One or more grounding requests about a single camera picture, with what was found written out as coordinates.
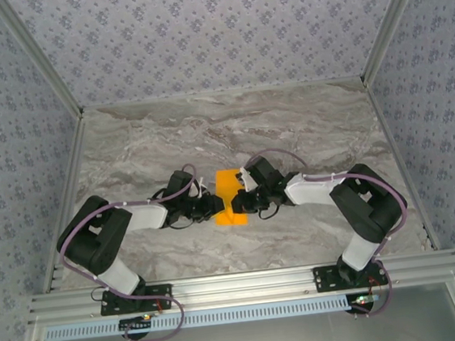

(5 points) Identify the aluminium mounting rail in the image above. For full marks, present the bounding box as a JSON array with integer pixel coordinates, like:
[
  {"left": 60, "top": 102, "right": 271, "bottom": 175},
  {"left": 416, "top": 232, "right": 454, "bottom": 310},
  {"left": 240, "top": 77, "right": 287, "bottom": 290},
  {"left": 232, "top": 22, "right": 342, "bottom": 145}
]
[{"left": 24, "top": 249, "right": 455, "bottom": 327}]

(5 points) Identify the aluminium table side rail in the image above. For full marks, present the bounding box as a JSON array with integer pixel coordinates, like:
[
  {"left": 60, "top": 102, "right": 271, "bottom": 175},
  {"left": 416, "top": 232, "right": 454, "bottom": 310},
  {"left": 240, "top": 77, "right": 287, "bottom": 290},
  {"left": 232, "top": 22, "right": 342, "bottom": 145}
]
[
  {"left": 362, "top": 75, "right": 443, "bottom": 259},
  {"left": 24, "top": 109, "right": 104, "bottom": 295}
]

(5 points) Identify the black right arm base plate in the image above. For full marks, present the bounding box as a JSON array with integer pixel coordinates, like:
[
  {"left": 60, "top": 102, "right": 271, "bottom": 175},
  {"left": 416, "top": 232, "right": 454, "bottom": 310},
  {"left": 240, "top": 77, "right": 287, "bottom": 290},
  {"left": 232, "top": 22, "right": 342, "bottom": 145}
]
[{"left": 311, "top": 258, "right": 389, "bottom": 295}]

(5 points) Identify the aluminium frame post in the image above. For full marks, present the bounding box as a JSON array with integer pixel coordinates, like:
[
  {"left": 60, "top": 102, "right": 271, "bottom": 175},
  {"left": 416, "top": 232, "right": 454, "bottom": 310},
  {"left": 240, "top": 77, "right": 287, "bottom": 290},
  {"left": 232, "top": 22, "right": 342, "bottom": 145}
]
[
  {"left": 351, "top": 0, "right": 444, "bottom": 87},
  {"left": 0, "top": 0, "right": 87, "bottom": 126}
]

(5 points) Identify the light blue slotted cable duct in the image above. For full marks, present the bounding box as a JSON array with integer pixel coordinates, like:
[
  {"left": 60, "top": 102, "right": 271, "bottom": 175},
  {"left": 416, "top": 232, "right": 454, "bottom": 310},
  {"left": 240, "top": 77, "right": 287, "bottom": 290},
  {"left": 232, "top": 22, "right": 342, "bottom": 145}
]
[{"left": 44, "top": 283, "right": 441, "bottom": 341}]

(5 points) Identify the small black controller board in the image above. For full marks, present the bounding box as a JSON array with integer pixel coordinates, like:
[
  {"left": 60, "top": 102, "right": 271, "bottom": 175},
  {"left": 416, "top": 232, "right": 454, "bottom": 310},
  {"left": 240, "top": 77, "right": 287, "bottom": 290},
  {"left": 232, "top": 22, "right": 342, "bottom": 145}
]
[
  {"left": 117, "top": 313, "right": 160, "bottom": 334},
  {"left": 347, "top": 291, "right": 383, "bottom": 309}
]

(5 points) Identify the thin aluminium table edge rail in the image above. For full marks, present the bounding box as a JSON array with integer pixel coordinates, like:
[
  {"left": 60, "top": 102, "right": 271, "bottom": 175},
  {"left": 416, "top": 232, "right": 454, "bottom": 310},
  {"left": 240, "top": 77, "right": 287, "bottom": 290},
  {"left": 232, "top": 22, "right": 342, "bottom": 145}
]
[{"left": 82, "top": 76, "right": 364, "bottom": 113}]

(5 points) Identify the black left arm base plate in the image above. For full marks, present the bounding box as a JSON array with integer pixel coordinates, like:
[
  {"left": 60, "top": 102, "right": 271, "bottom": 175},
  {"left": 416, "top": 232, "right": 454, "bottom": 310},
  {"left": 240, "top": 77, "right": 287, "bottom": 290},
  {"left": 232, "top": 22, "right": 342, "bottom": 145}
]
[{"left": 97, "top": 281, "right": 174, "bottom": 318}]

